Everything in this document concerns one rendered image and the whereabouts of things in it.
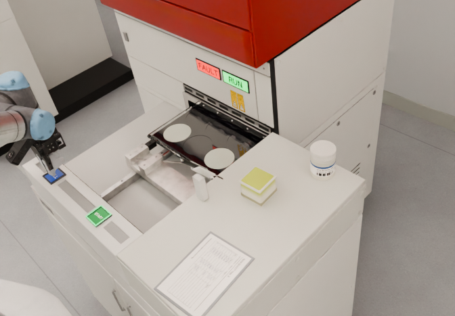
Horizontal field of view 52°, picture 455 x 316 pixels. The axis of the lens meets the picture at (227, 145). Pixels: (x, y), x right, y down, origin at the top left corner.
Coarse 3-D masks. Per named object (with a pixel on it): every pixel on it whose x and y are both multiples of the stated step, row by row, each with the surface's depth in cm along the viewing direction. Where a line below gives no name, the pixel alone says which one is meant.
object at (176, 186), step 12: (144, 156) 163; (132, 168) 162; (156, 168) 157; (168, 168) 157; (156, 180) 153; (168, 180) 153; (180, 180) 152; (168, 192) 149; (180, 192) 148; (192, 192) 147; (180, 204) 147
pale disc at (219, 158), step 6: (216, 150) 158; (222, 150) 157; (228, 150) 157; (210, 156) 156; (216, 156) 155; (222, 156) 155; (228, 156) 155; (204, 162) 154; (210, 162) 153; (216, 162) 153; (222, 162) 153; (228, 162) 152; (216, 168) 151
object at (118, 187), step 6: (162, 150) 169; (168, 156) 169; (132, 174) 161; (120, 180) 160; (126, 180) 159; (132, 180) 161; (114, 186) 158; (120, 186) 158; (126, 186) 160; (102, 192) 156; (108, 192) 156; (114, 192) 158; (108, 198) 157
